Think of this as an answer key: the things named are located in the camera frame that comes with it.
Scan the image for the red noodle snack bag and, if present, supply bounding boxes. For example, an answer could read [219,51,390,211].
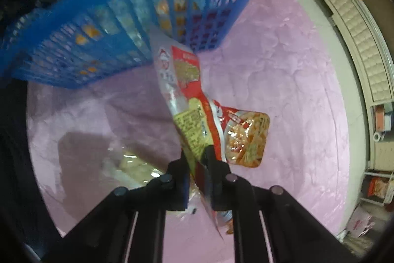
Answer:
[148,26,270,236]

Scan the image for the green scallion cracker pack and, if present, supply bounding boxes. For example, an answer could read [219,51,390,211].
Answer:
[101,150,165,190]

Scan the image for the blue plastic basket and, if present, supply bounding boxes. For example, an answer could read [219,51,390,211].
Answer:
[0,0,297,91]

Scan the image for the purple snack packet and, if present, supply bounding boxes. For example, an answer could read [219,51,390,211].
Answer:
[176,9,231,51]

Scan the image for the orange snack packet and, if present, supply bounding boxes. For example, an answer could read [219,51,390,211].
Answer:
[75,1,172,81]

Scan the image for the blue striped snack pack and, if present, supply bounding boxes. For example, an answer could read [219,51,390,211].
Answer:
[108,0,166,62]

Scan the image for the pink quilted table cover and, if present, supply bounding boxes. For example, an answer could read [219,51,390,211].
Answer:
[25,0,352,263]

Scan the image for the pink shopping bag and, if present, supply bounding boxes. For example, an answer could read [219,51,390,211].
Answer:
[346,206,375,238]

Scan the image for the white metal shelf rack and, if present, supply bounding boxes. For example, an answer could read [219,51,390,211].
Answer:
[360,171,393,211]

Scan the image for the cream TV cabinet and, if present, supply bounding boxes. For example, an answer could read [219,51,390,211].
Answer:
[323,0,393,172]

